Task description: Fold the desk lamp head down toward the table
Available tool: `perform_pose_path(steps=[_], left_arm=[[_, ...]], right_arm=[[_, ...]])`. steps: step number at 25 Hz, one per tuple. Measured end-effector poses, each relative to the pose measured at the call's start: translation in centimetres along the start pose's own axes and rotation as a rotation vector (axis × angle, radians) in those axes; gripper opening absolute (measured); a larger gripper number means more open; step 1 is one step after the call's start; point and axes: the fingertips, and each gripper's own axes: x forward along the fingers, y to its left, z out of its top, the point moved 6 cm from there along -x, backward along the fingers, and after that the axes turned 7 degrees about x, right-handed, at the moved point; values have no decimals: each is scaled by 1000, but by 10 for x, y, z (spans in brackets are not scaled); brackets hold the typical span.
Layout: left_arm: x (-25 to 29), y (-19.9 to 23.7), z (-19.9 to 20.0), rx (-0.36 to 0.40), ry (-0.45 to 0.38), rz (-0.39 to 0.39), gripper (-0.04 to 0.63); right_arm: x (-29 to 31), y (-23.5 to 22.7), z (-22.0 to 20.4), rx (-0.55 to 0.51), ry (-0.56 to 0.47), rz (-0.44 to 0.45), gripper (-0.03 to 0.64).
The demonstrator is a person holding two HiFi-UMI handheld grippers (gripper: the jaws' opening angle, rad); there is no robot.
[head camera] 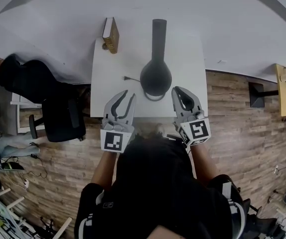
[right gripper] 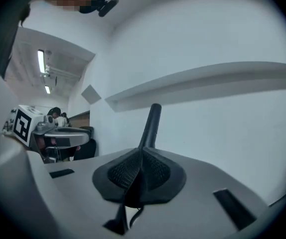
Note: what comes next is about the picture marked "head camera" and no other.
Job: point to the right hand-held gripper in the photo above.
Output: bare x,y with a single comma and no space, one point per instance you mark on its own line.
197,131

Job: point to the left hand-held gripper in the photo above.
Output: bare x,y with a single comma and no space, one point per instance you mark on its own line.
113,141

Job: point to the grey desk lamp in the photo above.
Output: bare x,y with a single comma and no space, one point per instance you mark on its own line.
155,81

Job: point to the person's left forearm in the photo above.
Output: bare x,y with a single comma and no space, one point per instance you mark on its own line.
105,170

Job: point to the person's right forearm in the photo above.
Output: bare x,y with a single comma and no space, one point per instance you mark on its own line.
204,163

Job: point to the grey side desk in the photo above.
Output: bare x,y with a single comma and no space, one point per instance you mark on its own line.
1,113

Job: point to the white table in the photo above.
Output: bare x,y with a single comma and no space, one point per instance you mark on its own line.
108,88

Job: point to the person's shoe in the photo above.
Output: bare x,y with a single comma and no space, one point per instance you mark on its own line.
160,129

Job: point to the small brown round object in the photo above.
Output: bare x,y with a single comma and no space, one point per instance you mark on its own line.
104,46

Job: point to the black table base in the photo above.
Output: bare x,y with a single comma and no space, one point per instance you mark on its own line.
256,94

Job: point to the brown hardcover book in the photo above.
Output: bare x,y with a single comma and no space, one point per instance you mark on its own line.
113,36

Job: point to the person's black shirt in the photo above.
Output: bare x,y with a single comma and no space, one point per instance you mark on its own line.
158,188

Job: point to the black office chair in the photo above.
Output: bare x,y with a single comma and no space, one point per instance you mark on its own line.
26,81

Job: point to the white power strip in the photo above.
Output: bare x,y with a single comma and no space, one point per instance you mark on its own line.
277,169

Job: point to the wooden leg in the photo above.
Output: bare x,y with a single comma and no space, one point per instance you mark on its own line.
64,229

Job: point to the black swivel chair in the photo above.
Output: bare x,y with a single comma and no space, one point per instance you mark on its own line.
260,223

